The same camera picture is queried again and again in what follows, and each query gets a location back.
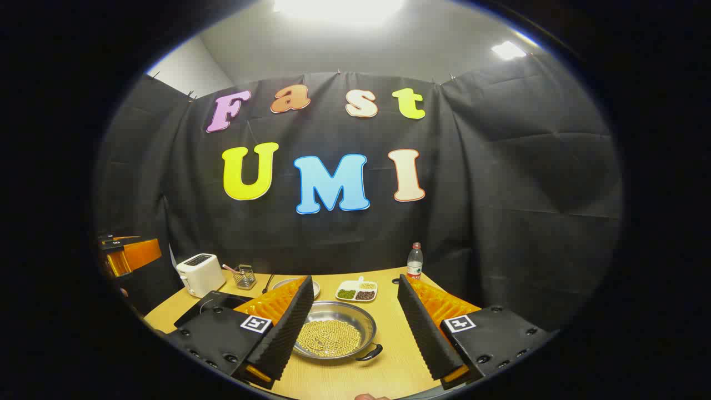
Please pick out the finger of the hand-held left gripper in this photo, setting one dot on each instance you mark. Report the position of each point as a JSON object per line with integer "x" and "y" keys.
{"x": 141, "y": 254}

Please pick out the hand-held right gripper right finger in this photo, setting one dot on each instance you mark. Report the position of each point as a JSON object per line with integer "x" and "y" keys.
{"x": 425, "y": 333}

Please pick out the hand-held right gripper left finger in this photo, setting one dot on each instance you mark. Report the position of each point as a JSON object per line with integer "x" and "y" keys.
{"x": 283, "y": 333}

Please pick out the pile of soybeans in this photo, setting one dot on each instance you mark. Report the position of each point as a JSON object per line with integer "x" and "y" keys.
{"x": 330, "y": 338}

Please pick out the black induction cooktop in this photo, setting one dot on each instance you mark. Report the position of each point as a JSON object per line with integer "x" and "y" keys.
{"x": 205, "y": 311}

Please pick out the white round plate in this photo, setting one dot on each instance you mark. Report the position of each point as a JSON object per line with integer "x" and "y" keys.
{"x": 281, "y": 284}

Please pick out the white toaster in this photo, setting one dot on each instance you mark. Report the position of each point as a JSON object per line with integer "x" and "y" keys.
{"x": 200, "y": 275}

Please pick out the clear water bottle red label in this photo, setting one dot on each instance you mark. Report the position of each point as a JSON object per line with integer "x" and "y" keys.
{"x": 414, "y": 264}

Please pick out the heap of dark red beans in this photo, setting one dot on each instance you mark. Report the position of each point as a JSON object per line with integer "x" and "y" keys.
{"x": 365, "y": 295}

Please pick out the heap of green mung beans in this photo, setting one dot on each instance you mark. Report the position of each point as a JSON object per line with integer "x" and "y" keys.
{"x": 346, "y": 294}

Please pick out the small heap of soybeans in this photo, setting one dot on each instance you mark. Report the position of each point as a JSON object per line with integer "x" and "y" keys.
{"x": 367, "y": 286}

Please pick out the white divided dish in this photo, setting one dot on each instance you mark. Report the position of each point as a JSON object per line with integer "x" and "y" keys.
{"x": 350, "y": 284}

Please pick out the pink striped straw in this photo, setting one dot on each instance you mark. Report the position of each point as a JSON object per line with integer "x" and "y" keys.
{"x": 229, "y": 268}

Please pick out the black backdrop cloth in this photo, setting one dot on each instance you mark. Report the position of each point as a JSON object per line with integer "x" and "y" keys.
{"x": 500, "y": 194}

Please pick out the ceiling light panel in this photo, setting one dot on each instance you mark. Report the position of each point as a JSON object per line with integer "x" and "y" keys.
{"x": 508, "y": 50}
{"x": 339, "y": 8}

